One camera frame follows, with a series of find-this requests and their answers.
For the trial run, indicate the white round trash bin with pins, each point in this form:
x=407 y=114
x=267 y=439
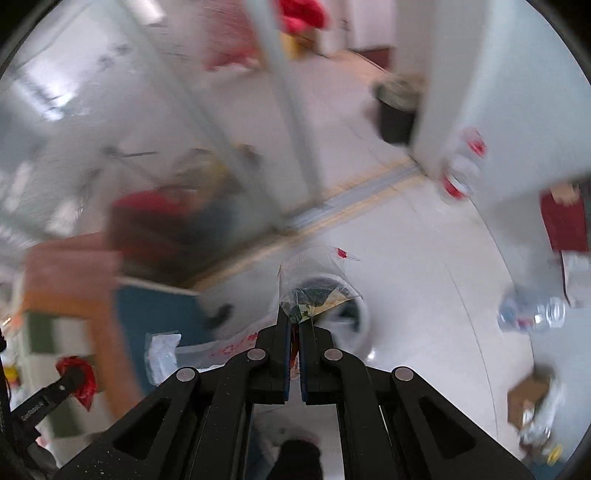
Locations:
x=349 y=325

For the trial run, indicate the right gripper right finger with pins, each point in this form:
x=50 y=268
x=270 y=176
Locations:
x=395 y=425

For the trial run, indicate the green white checkered mat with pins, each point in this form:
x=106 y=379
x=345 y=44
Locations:
x=36 y=342

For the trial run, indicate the clear plastic wrapper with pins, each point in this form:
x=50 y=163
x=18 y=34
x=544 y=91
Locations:
x=314 y=281

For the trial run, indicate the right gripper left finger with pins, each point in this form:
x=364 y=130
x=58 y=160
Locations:
x=194 y=425

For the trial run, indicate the black trash bin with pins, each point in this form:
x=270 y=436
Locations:
x=399 y=97

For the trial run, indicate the small red sauce packet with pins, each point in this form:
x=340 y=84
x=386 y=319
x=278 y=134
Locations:
x=80 y=379

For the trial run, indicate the clear water bottle red label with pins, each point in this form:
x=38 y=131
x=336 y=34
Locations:
x=462 y=166

